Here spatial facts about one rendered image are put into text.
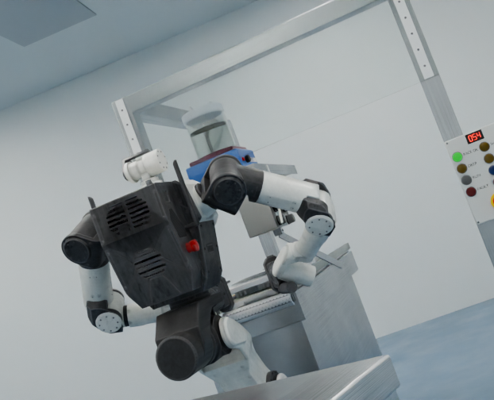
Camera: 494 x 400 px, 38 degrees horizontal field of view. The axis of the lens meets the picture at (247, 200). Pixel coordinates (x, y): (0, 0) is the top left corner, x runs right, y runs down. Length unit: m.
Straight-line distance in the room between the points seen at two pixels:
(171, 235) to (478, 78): 4.45
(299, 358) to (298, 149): 3.48
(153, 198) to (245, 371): 0.59
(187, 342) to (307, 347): 0.85
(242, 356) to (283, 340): 0.54
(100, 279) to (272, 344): 0.74
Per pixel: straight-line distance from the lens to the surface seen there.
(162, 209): 1.81
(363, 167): 5.86
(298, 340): 2.58
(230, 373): 2.11
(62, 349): 6.48
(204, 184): 1.94
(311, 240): 2.06
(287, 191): 1.93
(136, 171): 2.04
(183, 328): 1.86
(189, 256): 1.85
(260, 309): 2.46
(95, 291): 2.18
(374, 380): 0.74
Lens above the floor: 1.01
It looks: 4 degrees up
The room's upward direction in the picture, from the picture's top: 21 degrees counter-clockwise
